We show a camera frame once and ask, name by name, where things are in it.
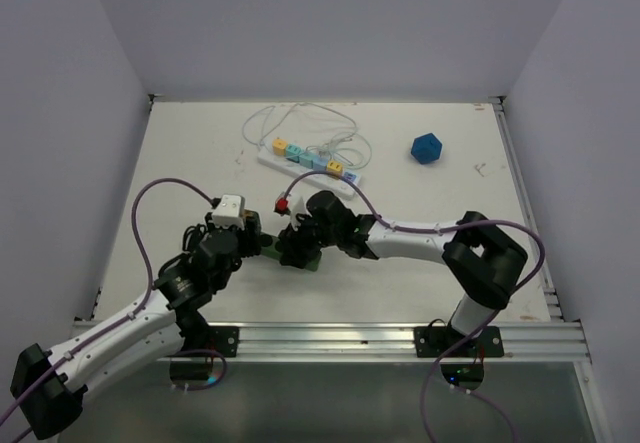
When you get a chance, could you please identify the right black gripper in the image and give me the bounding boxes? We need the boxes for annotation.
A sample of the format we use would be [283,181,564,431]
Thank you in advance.
[280,207,341,268]

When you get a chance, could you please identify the blue plug adapter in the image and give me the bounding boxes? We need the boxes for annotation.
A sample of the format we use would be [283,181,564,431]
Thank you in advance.
[410,133,442,165]

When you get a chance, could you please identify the green power strip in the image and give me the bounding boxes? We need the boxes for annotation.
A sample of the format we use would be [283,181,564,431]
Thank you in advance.
[259,233,322,272]

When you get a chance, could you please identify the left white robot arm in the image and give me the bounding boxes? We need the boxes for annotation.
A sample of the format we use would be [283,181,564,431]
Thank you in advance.
[10,210,261,440]

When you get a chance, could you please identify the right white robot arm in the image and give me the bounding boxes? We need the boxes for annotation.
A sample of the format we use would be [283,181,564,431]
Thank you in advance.
[274,190,528,356]

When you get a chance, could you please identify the yellow plug right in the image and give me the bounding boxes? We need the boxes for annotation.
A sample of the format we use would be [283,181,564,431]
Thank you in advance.
[326,159,344,175]

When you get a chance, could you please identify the light blue plug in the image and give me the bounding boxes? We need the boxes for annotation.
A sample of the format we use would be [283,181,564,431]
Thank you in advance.
[298,152,315,169]

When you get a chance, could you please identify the teal plug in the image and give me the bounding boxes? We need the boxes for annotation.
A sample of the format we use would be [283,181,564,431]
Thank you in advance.
[285,144,303,163]

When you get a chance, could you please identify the white power strip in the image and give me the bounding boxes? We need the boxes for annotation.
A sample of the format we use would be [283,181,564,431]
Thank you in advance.
[256,145,364,200]

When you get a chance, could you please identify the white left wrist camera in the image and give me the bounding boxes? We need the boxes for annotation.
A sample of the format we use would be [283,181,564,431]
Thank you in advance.
[211,194,245,230]

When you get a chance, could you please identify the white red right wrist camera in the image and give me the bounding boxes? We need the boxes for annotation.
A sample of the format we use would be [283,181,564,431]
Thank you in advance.
[274,192,307,231]

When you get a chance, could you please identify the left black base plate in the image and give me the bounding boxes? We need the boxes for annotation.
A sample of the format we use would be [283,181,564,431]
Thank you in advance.
[175,325,240,358]

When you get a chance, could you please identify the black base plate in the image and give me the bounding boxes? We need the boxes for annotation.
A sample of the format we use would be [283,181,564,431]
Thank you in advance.
[175,325,240,358]
[413,319,505,358]

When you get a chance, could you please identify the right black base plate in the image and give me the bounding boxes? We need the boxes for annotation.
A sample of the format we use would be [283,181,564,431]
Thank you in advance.
[413,319,505,358]

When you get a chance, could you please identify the aluminium right side rail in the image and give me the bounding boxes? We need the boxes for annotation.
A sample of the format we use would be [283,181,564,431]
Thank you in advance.
[489,97,565,323]

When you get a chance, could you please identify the aluminium rail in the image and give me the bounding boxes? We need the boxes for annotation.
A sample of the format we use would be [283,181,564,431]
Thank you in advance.
[64,320,594,364]
[489,97,565,323]

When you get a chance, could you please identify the aluminium front rail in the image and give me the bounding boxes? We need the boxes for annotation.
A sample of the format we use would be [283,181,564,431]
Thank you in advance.
[64,320,594,364]

